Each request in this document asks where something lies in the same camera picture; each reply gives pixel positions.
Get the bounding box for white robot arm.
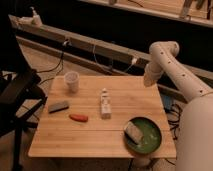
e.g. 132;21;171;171
144;41;213;171

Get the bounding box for translucent plastic cup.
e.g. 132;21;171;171
64;71;79;93

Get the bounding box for red orange carrot toy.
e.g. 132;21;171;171
69;114;88;122

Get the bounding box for grey white sponge block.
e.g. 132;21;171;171
124;122;143;144

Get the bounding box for grey rectangular block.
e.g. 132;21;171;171
48;101;69;113

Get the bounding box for blue box under table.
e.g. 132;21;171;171
161;95;173;110

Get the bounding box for green round plate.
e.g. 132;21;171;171
124;117;162;155

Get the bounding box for black chair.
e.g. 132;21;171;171
0;0;47;171

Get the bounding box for white soap dispenser bottle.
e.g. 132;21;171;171
30;7;43;27

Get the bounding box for white cable on rail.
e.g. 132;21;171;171
91;43;138;74

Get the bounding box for long wooden beam rail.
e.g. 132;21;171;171
8;14;213;88

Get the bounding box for black cable on floor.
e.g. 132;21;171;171
35;40;69;86

